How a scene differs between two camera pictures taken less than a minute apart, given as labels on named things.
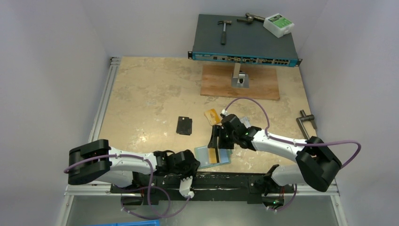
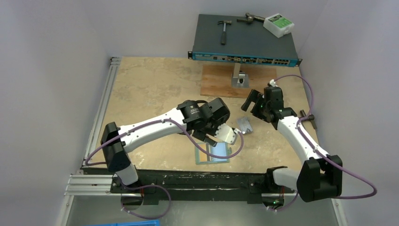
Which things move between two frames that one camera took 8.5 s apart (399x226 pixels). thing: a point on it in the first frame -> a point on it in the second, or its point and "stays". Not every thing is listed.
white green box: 277,25 stays
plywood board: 216,81 stays
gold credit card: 212,156 -> 203,156
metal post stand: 239,78 stays
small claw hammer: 223,39 stays
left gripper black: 193,168 -> 201,134
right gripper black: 220,137 -> 257,108
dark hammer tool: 251,17 stays
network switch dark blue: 237,38 stays
